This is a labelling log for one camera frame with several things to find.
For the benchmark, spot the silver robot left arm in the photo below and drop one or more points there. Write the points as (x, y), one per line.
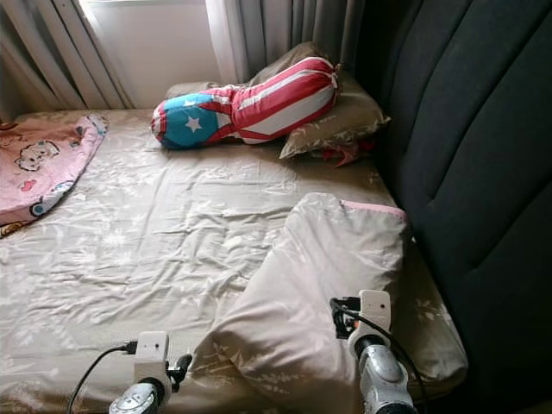
(138, 401)

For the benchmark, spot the grey floral pillow pink trim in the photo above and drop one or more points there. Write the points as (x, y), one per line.
(310, 276)

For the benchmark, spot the bed with grey floral sheet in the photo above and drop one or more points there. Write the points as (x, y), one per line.
(181, 233)

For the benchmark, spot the red fabric piece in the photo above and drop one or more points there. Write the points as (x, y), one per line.
(345, 153)

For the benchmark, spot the grey brown pillow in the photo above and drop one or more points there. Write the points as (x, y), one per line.
(349, 119)

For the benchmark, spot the black upholstered headboard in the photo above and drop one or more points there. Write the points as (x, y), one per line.
(474, 172)

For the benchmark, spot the star striped bolster pillow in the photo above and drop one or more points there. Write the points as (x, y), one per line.
(250, 105)

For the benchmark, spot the pink cartoon print blanket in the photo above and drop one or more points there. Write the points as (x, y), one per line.
(43, 164)

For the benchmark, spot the grey curtain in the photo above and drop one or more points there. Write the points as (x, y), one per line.
(285, 34)
(43, 52)

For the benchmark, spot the bright window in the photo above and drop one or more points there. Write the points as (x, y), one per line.
(147, 3)

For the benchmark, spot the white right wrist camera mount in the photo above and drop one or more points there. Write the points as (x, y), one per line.
(375, 306)

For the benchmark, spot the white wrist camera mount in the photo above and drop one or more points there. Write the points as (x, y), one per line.
(152, 347)
(375, 306)

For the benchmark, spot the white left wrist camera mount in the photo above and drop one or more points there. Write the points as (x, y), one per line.
(152, 347)

